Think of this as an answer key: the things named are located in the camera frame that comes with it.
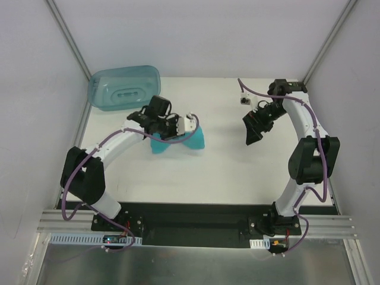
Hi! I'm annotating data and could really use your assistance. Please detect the teal t shirt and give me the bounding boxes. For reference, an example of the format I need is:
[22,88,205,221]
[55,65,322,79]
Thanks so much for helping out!
[150,126,205,154]

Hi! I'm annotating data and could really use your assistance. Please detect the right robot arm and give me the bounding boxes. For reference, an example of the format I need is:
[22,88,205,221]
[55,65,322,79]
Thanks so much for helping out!
[238,79,340,236]

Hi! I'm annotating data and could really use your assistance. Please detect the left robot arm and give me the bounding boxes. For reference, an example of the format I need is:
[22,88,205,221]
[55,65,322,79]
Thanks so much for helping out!
[61,96,185,231]

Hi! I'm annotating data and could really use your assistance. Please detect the translucent blue plastic bin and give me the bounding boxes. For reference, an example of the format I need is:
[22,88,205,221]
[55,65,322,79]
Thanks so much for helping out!
[87,65,161,112]

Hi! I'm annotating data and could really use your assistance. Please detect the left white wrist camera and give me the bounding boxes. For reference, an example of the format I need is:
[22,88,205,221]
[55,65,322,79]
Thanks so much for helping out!
[176,113,197,135]

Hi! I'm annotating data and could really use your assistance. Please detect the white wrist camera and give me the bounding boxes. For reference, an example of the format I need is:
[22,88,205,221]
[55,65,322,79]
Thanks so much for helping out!
[240,92,258,109]
[176,113,197,135]

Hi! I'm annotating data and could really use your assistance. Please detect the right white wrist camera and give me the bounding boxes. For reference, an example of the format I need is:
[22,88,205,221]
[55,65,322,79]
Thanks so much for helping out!
[240,92,258,109]

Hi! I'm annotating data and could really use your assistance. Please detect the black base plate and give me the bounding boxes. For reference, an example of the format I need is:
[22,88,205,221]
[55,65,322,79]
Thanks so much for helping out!
[91,202,302,248]

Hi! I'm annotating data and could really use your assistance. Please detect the right white cable duct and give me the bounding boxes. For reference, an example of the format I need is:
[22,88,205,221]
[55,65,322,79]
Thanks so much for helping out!
[249,238,270,250]

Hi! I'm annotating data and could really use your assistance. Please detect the white cable duct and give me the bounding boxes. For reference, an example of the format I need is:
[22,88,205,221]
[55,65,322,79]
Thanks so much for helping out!
[50,233,133,246]
[249,238,270,250]

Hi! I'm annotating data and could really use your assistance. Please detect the right aluminium frame post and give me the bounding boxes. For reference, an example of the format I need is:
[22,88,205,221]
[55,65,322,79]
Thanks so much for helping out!
[302,0,359,85]

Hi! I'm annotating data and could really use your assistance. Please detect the aluminium frame post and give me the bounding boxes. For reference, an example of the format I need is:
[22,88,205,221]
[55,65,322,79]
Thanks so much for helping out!
[45,0,91,81]
[302,0,359,85]

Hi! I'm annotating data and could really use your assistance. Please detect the left white cable duct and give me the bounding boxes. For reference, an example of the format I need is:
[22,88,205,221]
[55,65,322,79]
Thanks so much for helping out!
[50,233,133,246]

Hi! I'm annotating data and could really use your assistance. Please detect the left aluminium frame post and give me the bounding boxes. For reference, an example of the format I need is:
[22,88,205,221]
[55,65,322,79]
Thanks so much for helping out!
[45,0,91,81]

